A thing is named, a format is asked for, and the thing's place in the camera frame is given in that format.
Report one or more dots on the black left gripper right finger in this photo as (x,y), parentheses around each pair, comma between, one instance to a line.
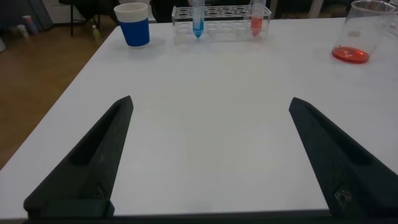
(348,168)

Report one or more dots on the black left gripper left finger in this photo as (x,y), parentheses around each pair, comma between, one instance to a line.
(93,161)

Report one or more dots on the test tube with blue pigment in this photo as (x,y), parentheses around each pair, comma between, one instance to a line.
(198,27)

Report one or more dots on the clear glass beaker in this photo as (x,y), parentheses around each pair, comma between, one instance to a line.
(354,37)

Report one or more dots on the test tube with pale red liquid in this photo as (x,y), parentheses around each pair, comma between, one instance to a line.
(257,25)

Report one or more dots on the clear acrylic test tube rack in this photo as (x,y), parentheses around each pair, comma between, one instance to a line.
(222,31)

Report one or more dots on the green drink bottle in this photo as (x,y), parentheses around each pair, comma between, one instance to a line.
(94,31)

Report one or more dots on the blue white paper cup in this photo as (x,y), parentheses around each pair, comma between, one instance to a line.
(133,31)

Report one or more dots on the black four-leg chair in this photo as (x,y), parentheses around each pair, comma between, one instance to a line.
(71,17)

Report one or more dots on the small white paper cup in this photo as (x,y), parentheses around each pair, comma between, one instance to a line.
(22,31)

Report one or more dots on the white plant pot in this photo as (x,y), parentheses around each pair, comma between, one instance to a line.
(1,43)

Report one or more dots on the pink cup stack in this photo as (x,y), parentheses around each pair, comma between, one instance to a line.
(29,24)

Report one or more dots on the white drawer cabinet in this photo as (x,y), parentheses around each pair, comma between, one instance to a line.
(57,12)

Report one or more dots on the grey tall cabinet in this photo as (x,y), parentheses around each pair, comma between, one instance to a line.
(42,12)

